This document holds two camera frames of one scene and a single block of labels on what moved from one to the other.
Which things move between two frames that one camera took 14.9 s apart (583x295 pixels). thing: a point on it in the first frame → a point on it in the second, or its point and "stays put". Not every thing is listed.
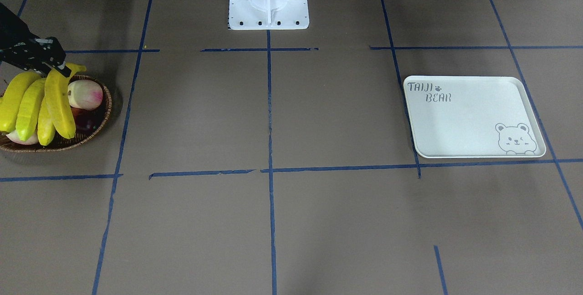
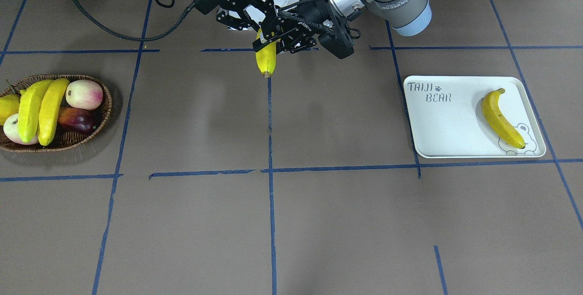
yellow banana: (57, 85) → (498, 121)
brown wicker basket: (60, 142) stays put
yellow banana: (30, 109) → (266, 58)
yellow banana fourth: (46, 127) stays put
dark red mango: (86, 120) stays put
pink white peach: (84, 94) stays put
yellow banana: (10, 103) → (30, 104)
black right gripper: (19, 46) → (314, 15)
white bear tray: (460, 116) stays put
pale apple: (13, 136) stays put
